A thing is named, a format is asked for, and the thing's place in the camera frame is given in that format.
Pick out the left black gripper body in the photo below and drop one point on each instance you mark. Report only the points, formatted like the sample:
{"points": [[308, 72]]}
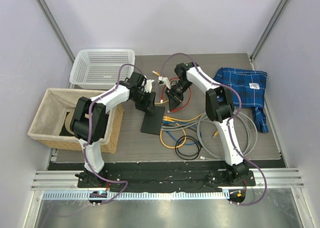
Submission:
{"points": [[140, 93]]}

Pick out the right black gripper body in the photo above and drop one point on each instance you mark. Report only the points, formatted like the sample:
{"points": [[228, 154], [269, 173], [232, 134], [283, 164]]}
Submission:
{"points": [[183, 83]]}

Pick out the black network switch box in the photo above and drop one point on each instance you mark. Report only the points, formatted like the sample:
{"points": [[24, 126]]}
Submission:
{"points": [[152, 123]]}

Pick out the blue plaid cloth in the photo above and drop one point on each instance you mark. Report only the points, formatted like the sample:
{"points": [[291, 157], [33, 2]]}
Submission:
{"points": [[250, 86]]}

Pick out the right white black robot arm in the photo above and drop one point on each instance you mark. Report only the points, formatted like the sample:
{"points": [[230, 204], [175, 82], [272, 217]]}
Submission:
{"points": [[219, 108]]}

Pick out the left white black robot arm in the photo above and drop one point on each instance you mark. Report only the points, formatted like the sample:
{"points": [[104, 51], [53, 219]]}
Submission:
{"points": [[89, 121]]}

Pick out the white perforated plastic basket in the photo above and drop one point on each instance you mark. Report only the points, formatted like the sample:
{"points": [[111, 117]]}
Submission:
{"points": [[98, 69]]}

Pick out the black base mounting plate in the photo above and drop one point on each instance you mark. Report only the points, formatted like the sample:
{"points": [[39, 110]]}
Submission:
{"points": [[182, 171]]}

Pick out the brown tape roll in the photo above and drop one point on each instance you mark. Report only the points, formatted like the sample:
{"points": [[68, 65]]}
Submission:
{"points": [[67, 122]]}

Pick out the wicker basket with liner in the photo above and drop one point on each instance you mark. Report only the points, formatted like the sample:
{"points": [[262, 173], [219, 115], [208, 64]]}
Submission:
{"points": [[51, 115]]}

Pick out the aluminium frame rail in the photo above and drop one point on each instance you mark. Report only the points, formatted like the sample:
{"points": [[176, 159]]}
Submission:
{"points": [[272, 178]]}

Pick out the white slotted cable duct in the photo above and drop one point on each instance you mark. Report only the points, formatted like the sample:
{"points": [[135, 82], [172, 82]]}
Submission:
{"points": [[99, 195]]}

